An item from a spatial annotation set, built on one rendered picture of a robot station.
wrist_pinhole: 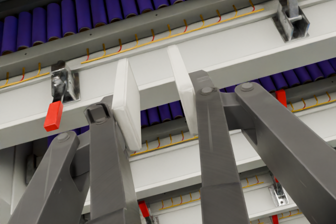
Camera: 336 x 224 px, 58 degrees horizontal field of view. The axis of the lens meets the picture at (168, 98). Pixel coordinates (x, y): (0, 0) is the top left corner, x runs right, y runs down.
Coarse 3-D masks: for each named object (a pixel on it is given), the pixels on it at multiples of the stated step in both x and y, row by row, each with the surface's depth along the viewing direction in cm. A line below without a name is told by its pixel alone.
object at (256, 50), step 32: (0, 0) 42; (160, 32) 38; (224, 32) 36; (256, 32) 35; (320, 32) 34; (160, 64) 35; (192, 64) 34; (224, 64) 34; (256, 64) 35; (288, 64) 36; (0, 96) 37; (32, 96) 36; (96, 96) 34; (160, 96) 36; (0, 128) 35; (32, 128) 36; (64, 128) 38
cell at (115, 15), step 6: (108, 0) 40; (114, 0) 39; (108, 6) 39; (114, 6) 39; (108, 12) 39; (114, 12) 38; (120, 12) 39; (108, 18) 38; (114, 18) 38; (120, 18) 38
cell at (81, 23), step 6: (78, 0) 40; (84, 0) 41; (78, 6) 40; (84, 6) 40; (78, 12) 39; (84, 12) 39; (78, 18) 39; (84, 18) 39; (90, 18) 39; (78, 24) 38; (84, 24) 38; (90, 24) 39; (78, 30) 38
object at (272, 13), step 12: (312, 0) 35; (324, 0) 36; (264, 12) 36; (228, 24) 36; (240, 24) 36; (180, 36) 36; (192, 36) 36; (144, 48) 36; (156, 48) 36; (96, 60) 36; (108, 60) 36; (12, 84) 37; (24, 84) 37
